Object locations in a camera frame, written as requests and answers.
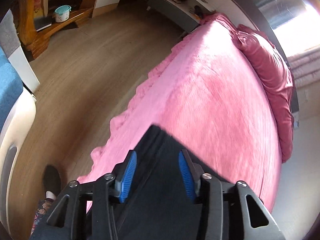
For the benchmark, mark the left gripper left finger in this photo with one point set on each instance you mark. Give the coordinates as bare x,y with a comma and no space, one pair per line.
85,211

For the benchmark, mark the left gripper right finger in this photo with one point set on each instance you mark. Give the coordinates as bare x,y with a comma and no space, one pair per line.
229,211

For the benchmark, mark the black pants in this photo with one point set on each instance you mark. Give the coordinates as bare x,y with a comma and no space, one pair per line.
157,206

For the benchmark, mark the dark slipper foot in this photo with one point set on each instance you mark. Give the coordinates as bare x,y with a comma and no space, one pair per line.
51,182

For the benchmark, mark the pink bed blanket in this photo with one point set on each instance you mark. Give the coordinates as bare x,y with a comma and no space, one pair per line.
208,97

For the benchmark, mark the dark pink pillow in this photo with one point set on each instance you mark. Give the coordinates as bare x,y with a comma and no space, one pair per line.
276,79

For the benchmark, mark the blue white chair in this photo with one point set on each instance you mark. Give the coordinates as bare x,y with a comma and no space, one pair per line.
18,82

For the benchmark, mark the wooden shelf unit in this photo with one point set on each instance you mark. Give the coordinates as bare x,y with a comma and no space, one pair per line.
35,21

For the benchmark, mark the white teal lidded pot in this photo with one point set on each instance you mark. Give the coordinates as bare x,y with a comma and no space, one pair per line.
62,13

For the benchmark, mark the white grey low cabinet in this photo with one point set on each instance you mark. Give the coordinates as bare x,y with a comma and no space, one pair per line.
187,14

